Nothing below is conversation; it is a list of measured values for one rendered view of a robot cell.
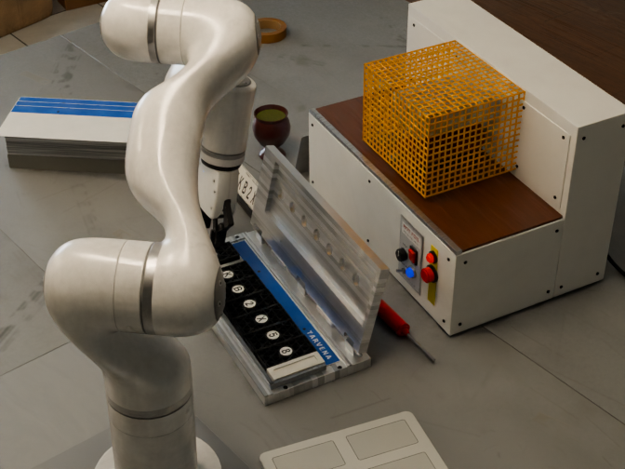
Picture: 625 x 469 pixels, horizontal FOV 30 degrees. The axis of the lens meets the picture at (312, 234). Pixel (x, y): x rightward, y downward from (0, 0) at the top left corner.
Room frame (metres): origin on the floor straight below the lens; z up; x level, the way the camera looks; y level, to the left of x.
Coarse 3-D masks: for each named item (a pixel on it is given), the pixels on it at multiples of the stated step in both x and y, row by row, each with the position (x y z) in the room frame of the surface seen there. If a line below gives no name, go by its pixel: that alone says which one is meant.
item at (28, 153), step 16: (16, 144) 2.16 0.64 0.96; (32, 144) 2.16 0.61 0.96; (48, 144) 2.16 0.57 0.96; (64, 144) 2.15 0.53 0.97; (80, 144) 2.15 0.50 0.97; (96, 144) 2.14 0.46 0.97; (112, 144) 2.14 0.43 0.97; (16, 160) 2.16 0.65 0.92; (32, 160) 2.16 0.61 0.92; (48, 160) 2.16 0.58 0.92; (64, 160) 2.15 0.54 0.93; (80, 160) 2.15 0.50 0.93; (96, 160) 2.14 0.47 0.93; (112, 160) 2.14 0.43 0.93
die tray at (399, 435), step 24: (336, 432) 1.35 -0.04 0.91; (360, 432) 1.35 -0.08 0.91; (384, 432) 1.35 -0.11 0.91; (408, 432) 1.34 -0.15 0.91; (264, 456) 1.29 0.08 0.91; (288, 456) 1.29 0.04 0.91; (312, 456) 1.29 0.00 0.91; (336, 456) 1.29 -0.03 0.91; (360, 456) 1.29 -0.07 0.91; (384, 456) 1.29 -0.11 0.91; (408, 456) 1.29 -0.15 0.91; (432, 456) 1.29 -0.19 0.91
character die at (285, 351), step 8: (304, 336) 1.56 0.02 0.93; (280, 344) 1.54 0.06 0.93; (288, 344) 1.54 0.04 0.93; (296, 344) 1.54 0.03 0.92; (304, 344) 1.54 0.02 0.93; (256, 352) 1.52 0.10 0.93; (264, 352) 1.52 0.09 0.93; (272, 352) 1.52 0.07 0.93; (280, 352) 1.52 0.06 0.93; (288, 352) 1.52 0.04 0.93; (296, 352) 1.52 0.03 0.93; (304, 352) 1.52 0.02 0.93; (312, 352) 1.52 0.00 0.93; (264, 360) 1.50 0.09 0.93; (272, 360) 1.50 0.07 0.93; (280, 360) 1.50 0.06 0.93; (288, 360) 1.49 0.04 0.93; (264, 368) 1.48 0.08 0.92
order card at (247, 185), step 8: (240, 168) 2.07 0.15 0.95; (240, 176) 2.06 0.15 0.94; (248, 176) 2.04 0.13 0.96; (240, 184) 2.05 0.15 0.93; (248, 184) 2.02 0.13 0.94; (256, 184) 2.00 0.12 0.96; (240, 192) 2.03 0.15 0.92; (248, 192) 2.01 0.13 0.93; (256, 192) 1.99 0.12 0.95; (248, 200) 2.00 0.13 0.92
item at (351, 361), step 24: (240, 240) 1.86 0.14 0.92; (264, 240) 1.84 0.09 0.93; (288, 288) 1.70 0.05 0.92; (312, 312) 1.64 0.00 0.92; (336, 336) 1.57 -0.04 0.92; (240, 360) 1.51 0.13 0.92; (360, 360) 1.51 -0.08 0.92; (264, 384) 1.45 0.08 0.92; (288, 384) 1.45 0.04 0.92; (312, 384) 1.46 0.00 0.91
